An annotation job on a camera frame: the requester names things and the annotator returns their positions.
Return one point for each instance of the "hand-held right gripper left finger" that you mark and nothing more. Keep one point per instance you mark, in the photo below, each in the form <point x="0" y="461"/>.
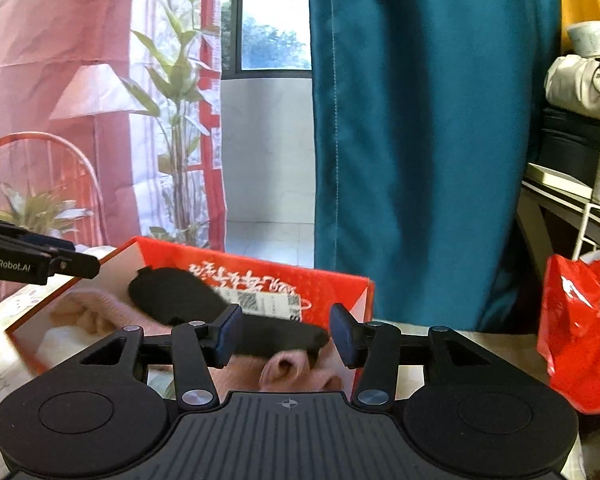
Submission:
<point x="229" y="335"/>

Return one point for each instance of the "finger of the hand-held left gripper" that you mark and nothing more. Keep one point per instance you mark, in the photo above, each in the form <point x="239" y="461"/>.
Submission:
<point x="50" y="241"/>
<point x="75" y="265"/>

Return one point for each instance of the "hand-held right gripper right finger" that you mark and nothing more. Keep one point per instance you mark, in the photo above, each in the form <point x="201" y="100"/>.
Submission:
<point x="342" y="335"/>

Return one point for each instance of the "red cardboard box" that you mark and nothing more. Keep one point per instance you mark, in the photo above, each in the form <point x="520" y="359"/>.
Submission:
<point x="340" y="285"/>

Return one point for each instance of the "pink knitted sock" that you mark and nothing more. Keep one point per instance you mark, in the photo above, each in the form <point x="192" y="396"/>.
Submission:
<point x="290" y="375"/>

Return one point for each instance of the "black sock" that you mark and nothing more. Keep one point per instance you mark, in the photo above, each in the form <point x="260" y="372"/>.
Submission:
<point x="180" y="290"/>

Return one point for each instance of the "printed room backdrop cloth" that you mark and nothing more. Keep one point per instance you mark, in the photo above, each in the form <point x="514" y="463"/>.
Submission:
<point x="55" y="60"/>

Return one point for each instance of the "teal curtain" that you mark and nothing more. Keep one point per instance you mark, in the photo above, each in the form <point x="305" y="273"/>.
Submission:
<point x="430" y="135"/>

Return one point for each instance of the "red plastic bag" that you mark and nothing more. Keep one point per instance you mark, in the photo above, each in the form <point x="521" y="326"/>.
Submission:
<point x="580" y="335"/>

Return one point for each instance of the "black desk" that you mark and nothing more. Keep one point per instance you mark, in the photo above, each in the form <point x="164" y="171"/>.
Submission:
<point x="545" y="210"/>

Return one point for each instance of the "small beige box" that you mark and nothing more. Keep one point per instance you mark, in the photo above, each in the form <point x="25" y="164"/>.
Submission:
<point x="555" y="179"/>

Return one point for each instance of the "black zip case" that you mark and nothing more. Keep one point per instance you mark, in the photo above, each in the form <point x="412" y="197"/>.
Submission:
<point x="570" y="145"/>

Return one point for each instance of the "black framed window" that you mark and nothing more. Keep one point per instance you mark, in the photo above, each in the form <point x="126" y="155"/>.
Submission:
<point x="270" y="35"/>

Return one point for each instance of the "white labelled jar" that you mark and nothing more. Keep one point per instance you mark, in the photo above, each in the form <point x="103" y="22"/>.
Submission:
<point x="592" y="40"/>

